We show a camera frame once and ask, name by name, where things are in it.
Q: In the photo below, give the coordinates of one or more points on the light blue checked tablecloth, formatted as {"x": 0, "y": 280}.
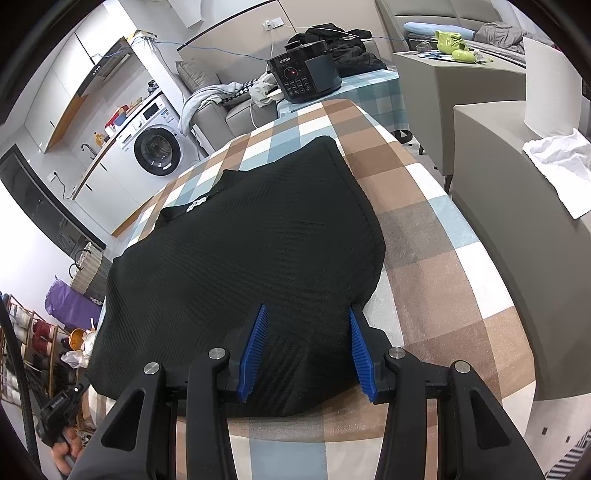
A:
{"x": 369, "y": 92}

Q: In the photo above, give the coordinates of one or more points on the brown blue plaid blanket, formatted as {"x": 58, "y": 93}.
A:
{"x": 429, "y": 277}

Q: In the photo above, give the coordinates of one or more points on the grey cabinet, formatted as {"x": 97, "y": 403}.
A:
{"x": 438, "y": 101}
{"x": 508, "y": 277}

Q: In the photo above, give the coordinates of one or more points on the white grey cloth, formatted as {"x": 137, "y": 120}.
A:
{"x": 203, "y": 97}

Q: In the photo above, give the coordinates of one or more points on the woven basket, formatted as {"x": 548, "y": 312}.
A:
{"x": 90, "y": 272}

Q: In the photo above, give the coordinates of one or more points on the black electric pressure cooker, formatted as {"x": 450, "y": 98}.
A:
{"x": 304, "y": 74}

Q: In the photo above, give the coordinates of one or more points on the grey sofa pillow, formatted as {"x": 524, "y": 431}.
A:
{"x": 198, "y": 76}

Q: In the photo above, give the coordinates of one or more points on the black white houndstooth cushion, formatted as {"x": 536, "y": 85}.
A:
{"x": 240, "y": 92}

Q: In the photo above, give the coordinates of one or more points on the grey bed blanket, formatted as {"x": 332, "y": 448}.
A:
{"x": 508, "y": 37}

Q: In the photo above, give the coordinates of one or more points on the white wall cabinet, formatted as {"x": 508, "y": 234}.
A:
{"x": 55, "y": 101}

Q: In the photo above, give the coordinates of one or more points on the shoe rack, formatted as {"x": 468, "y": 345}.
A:
{"x": 32, "y": 346}

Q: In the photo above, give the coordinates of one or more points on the grey sofa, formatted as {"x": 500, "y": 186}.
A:
{"x": 217, "y": 120}

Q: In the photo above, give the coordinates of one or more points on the grey upholstered bed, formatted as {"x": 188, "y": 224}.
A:
{"x": 415, "y": 11}

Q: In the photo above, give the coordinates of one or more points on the red box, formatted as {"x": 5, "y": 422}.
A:
{"x": 117, "y": 117}

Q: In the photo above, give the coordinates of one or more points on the white crumpled cloth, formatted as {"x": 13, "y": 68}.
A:
{"x": 558, "y": 161}

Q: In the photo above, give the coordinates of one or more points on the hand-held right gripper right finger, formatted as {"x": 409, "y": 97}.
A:
{"x": 362, "y": 355}

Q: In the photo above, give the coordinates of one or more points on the striped rug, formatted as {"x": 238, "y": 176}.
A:
{"x": 568, "y": 457}

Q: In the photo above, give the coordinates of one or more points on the green plush toy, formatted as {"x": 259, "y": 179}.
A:
{"x": 450, "y": 41}

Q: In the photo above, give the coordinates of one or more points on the pile of black clothes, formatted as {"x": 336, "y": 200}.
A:
{"x": 355, "y": 60}

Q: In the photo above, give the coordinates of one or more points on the white washing machine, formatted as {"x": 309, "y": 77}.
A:
{"x": 154, "y": 147}

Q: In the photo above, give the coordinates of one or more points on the purple bag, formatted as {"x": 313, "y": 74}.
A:
{"x": 69, "y": 304}

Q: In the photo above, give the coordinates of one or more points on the black range hood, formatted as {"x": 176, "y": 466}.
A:
{"x": 108, "y": 67}

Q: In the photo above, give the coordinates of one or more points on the black knit sweater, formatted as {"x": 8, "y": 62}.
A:
{"x": 254, "y": 240}

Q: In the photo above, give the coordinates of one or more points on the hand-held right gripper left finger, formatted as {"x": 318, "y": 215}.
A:
{"x": 251, "y": 355}

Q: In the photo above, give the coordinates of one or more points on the person's left hand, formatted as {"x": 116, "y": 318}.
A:
{"x": 62, "y": 457}

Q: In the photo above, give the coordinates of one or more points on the black glass cabinet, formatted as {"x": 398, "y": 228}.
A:
{"x": 41, "y": 203}

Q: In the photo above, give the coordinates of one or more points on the white plastic bag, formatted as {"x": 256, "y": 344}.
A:
{"x": 76, "y": 357}

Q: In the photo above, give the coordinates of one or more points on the white kitchen base cabinet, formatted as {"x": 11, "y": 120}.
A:
{"x": 111, "y": 184}

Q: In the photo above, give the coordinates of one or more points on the kitchen faucet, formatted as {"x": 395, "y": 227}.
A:
{"x": 87, "y": 150}

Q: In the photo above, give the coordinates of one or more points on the light blue pillow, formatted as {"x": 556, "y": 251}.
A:
{"x": 425, "y": 28}

